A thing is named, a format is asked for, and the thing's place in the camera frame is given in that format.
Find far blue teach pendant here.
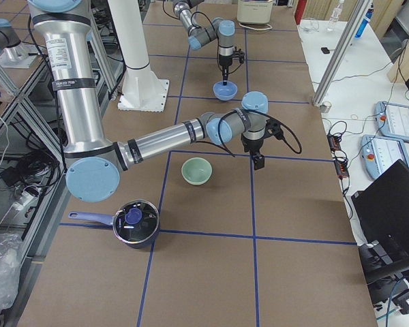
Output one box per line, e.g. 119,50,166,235
374,102,409,142

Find near blue teach pendant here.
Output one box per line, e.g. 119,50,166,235
361,135,409,179

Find orange black connector cable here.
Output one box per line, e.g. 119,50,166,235
327,132,351,181

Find black laptop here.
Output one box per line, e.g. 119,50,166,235
351,160,409,253

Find blue teach pendant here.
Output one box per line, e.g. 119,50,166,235
361,135,409,179
374,102,409,142

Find aluminium frame post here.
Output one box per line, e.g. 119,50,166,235
312,0,372,113

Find dark blue saucepan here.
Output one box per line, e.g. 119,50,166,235
67,200,160,249

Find crumpled plastic bag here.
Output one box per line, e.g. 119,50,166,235
0,233,22,311

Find glass pot lid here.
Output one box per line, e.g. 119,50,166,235
113,201,159,243

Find white toaster power cable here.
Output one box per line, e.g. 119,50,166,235
238,20,274,33

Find blue water bottle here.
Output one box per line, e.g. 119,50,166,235
354,2,374,38

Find clear plastic bottle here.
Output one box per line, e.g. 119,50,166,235
327,0,344,31

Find green bowl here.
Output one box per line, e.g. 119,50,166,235
181,157,213,185

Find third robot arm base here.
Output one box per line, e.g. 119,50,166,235
0,18,39,69

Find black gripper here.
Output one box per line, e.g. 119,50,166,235
241,131,265,170
217,54,233,85

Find white toaster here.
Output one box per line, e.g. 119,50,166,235
237,0,273,25

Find aluminium frame workbench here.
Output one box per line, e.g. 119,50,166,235
0,20,123,260

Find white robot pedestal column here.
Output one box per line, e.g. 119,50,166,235
108,0,169,112

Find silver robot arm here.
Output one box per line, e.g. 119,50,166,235
172,1,239,86
29,1,268,202

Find blue bowl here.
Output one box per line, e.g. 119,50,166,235
213,80,238,102

